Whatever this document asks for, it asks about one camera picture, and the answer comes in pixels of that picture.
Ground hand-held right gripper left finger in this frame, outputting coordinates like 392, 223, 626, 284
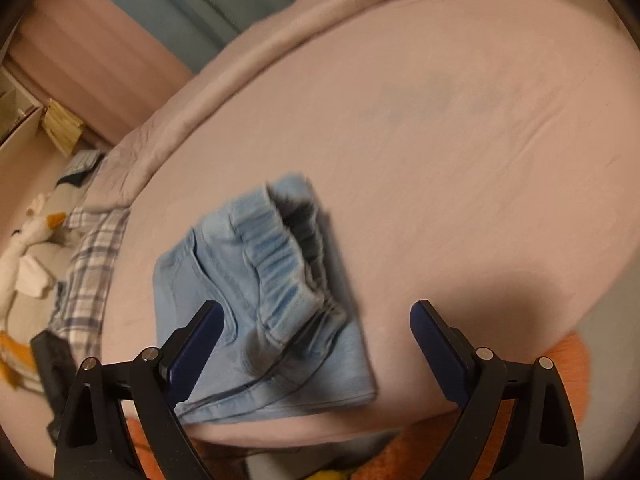
54, 301, 225, 480

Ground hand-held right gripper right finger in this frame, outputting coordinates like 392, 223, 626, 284
410, 300, 583, 480

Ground light blue denim pants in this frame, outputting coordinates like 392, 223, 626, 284
154, 174, 379, 415

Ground plaid cloth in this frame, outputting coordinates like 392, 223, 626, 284
49, 206, 132, 363

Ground white goose plush toy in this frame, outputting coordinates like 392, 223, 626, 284
0, 192, 68, 313

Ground orange fluffy blanket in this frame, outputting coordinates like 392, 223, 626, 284
122, 332, 593, 480

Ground blue folded cloth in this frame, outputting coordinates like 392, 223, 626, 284
64, 149, 107, 187

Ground pink bed sheet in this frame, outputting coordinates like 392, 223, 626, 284
100, 0, 637, 453

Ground white shelf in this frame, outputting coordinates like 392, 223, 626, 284
0, 67, 43, 147

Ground pink quilt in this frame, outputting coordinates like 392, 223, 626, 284
82, 0, 481, 211

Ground pink curtain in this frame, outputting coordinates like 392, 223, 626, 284
9, 0, 193, 147

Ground blue curtain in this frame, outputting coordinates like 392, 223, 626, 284
65, 0, 311, 77

